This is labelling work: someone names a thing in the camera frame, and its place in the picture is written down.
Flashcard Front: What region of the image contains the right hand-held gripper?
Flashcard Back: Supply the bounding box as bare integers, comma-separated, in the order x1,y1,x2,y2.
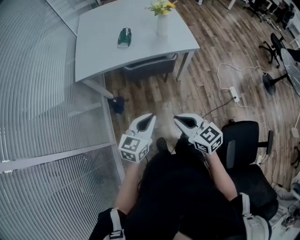
173,113,223,155

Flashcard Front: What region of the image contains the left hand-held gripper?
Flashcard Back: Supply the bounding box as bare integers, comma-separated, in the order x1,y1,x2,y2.
118,113,157,163

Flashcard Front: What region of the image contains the blue padded chair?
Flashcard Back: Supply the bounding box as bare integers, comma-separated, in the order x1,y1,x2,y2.
121,53,178,89

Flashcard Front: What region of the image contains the person's right forearm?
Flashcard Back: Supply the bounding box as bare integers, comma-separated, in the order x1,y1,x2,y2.
206,152,239,202

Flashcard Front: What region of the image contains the person's left forearm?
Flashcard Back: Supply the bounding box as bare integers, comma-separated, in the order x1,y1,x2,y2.
114,159,141,215

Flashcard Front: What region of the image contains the black mesh office chair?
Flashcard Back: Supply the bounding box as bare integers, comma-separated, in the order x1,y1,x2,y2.
220,119,279,222

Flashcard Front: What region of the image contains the black swivel office chair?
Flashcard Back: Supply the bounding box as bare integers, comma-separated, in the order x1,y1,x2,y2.
259,32,286,68

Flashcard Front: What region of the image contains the person's black shoe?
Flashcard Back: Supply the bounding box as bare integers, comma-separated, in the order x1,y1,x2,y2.
156,137,170,154

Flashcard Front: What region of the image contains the dark blue bag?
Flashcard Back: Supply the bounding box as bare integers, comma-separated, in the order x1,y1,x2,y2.
107,96,126,115

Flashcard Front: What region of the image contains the white power strip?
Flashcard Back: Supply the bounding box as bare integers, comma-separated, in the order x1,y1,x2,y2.
229,86,240,103

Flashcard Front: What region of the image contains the person's black clothing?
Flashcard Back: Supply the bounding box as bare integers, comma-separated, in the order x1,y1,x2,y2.
89,138,272,240

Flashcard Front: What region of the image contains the round table with black base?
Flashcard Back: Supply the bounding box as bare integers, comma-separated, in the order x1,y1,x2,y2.
262,48,300,97

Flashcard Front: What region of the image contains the grey white device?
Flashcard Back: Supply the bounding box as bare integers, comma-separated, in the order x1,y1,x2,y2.
290,172,300,200

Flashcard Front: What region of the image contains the yellow flower bouquet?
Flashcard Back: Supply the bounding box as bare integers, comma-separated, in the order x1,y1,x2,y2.
145,0,178,16

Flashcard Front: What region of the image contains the black cable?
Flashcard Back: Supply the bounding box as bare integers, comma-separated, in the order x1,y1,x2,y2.
202,97,236,119

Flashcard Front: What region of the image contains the white cable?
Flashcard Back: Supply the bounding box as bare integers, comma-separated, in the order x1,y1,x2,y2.
217,62,277,91
238,102,271,141

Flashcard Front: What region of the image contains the grey backpack strap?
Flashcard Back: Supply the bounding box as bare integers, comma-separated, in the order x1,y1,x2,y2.
109,207,125,240
239,192,270,240

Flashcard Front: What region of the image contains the tangle of black cables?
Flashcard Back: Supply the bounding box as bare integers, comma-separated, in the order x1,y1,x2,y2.
281,201,300,228

